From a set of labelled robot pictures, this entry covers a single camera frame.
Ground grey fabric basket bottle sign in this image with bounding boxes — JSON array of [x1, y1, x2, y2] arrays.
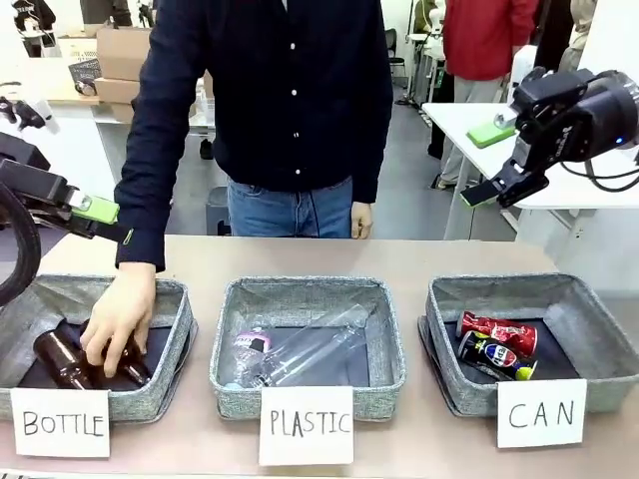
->
[[0, 272, 200, 423]]

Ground white paper sign PLASTIC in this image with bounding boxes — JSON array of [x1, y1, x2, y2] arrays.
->
[[258, 385, 355, 467]]

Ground white paper sign BOTTLE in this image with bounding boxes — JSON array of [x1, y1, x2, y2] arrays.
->
[[9, 387, 111, 458]]

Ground white upright device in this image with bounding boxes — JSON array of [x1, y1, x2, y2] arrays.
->
[[509, 43, 539, 104]]

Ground black office chair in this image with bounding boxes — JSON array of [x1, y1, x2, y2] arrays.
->
[[384, 27, 406, 79]]

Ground bystander in red jacket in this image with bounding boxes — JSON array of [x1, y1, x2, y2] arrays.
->
[[441, 0, 540, 191]]

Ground person's blue jeans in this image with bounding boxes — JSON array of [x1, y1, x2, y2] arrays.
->
[[227, 175, 354, 239]]

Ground flat cardboard box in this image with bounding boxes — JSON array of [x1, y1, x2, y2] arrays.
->
[[93, 77, 139, 105]]

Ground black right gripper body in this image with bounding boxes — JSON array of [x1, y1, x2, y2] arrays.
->
[[511, 67, 600, 174]]

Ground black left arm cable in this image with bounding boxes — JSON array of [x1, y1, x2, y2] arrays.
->
[[0, 182, 42, 306]]

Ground small cardboard box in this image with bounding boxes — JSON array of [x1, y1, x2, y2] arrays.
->
[[102, 102, 136, 125]]

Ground grey bin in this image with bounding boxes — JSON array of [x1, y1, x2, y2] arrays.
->
[[205, 186, 232, 237]]

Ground clear plastic bottle black ring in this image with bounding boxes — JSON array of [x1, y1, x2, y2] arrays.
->
[[252, 303, 379, 388]]

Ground black Pepsi can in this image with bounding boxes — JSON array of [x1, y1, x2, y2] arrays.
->
[[457, 329, 539, 382]]

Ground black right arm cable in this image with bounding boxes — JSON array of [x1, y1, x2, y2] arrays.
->
[[558, 147, 639, 194]]

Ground water bottle blue cap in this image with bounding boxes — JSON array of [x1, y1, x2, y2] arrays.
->
[[222, 326, 281, 389]]

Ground brown glass bottle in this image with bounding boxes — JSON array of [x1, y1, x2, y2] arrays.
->
[[33, 328, 96, 390], [79, 318, 153, 388]]

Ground person's left forearm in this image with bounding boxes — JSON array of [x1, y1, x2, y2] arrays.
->
[[348, 114, 395, 206]]

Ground red Coca-Cola can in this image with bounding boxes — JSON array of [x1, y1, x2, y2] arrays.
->
[[456, 310, 539, 356]]

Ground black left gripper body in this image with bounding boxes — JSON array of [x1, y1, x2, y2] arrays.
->
[[0, 158, 96, 240]]

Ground person's right hand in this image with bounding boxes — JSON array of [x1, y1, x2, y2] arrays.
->
[[79, 259, 158, 379]]

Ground large cardboard box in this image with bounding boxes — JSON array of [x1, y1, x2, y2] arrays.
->
[[96, 27, 154, 81]]

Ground person's right forearm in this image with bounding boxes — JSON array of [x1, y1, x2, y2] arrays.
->
[[113, 184, 176, 273]]

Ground bystander in black top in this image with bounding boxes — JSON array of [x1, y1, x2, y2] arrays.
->
[[12, 0, 57, 59]]

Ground white desk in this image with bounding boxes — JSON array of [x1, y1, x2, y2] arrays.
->
[[421, 99, 639, 240]]

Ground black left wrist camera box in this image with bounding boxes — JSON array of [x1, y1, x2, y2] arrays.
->
[[0, 132, 52, 172]]

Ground white paper sign CAN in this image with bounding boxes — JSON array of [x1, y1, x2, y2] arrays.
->
[[495, 378, 588, 449]]

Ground grey fabric basket can sign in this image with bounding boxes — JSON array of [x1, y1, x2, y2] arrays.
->
[[417, 271, 639, 418]]

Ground person's left hand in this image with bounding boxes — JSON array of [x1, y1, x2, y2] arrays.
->
[[350, 201, 374, 240]]

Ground white black handheld device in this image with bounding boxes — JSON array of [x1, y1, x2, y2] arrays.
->
[[0, 96, 62, 135]]

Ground grey fabric basket plastic sign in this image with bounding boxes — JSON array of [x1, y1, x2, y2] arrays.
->
[[209, 276, 407, 420]]

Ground bystander in beige clothes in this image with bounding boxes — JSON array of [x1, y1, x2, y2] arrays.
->
[[556, 0, 600, 74]]

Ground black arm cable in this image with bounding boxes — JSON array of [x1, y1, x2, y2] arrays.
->
[[558, 147, 639, 194], [0, 182, 42, 306]]

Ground person in dark shirt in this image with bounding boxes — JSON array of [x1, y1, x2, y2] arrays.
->
[[113, 0, 395, 206]]

